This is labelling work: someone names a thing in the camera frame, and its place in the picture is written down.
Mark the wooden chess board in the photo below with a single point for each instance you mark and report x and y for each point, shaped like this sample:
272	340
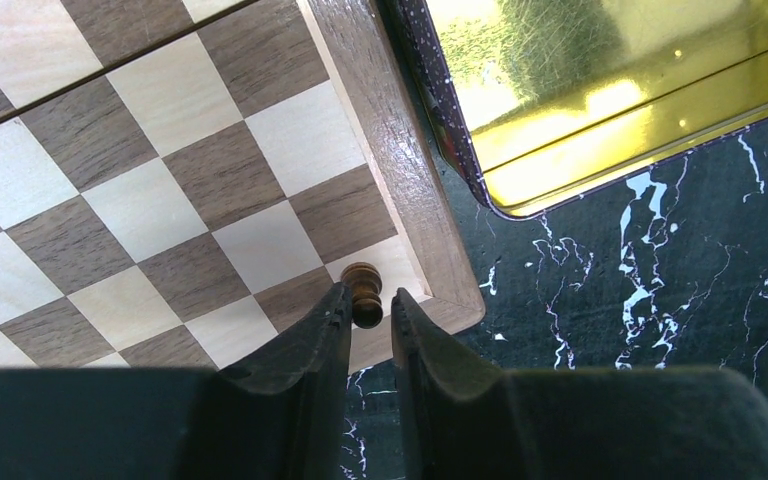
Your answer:
180	181

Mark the gold tin with dark pieces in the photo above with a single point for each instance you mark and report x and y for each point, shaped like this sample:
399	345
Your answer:
534	103

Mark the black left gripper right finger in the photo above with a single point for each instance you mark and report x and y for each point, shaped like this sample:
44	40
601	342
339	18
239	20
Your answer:
459	414

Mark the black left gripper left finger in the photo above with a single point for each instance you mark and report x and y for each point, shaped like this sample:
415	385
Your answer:
278	412

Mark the light brown chess piece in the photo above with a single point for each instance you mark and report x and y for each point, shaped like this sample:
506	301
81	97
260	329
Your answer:
365	283

